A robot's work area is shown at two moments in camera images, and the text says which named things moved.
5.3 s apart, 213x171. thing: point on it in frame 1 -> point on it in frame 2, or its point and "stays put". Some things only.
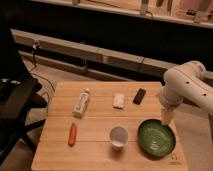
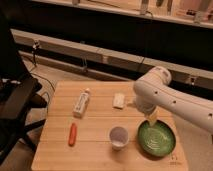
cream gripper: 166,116 -> 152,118
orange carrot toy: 72,135 stays put
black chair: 18,95 stays put
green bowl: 155,140 stays put
